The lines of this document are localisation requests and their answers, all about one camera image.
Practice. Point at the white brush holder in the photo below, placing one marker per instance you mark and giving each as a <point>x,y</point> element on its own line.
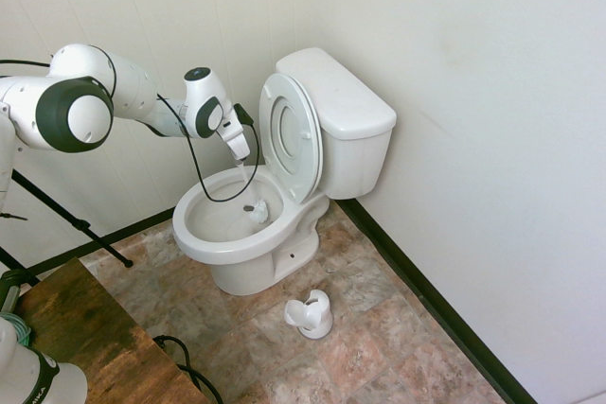
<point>312,319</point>

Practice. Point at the white tank lid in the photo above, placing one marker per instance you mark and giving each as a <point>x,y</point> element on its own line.
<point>341,92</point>

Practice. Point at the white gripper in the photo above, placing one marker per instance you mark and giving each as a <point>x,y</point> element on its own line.
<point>234,134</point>

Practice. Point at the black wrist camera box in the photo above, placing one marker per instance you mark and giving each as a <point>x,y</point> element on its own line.
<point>244,113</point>

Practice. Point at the black camera tripod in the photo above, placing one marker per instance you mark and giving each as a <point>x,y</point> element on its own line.
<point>61,215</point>

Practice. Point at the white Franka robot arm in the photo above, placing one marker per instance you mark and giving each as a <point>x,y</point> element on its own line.
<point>85,110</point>

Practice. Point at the black baseboard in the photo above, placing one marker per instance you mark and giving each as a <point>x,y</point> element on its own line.
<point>426,290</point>
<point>137,226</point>

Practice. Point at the white toilet brush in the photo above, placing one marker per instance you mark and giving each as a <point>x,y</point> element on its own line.
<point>259,211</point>

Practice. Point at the white toilet bowl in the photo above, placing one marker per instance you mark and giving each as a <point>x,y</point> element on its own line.
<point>255,252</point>

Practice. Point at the white toilet seat with lid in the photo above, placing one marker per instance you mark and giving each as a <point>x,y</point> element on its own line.
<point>291,129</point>

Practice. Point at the brown wooden table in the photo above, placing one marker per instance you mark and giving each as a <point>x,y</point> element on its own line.
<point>104,338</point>

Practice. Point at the white toilet tank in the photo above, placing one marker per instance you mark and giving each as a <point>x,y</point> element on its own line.
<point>355,163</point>

